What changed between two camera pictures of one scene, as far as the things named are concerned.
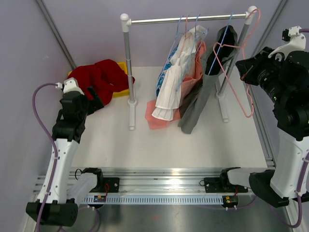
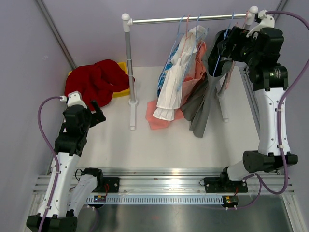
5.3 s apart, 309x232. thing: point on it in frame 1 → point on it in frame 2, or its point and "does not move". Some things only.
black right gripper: [249, 68] → [238, 36]
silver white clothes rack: [127, 21] does not move
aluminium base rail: [196, 181] does not move
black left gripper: [94, 105] → [97, 117]
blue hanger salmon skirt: [200, 33] does not move
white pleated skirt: [169, 93] does not move
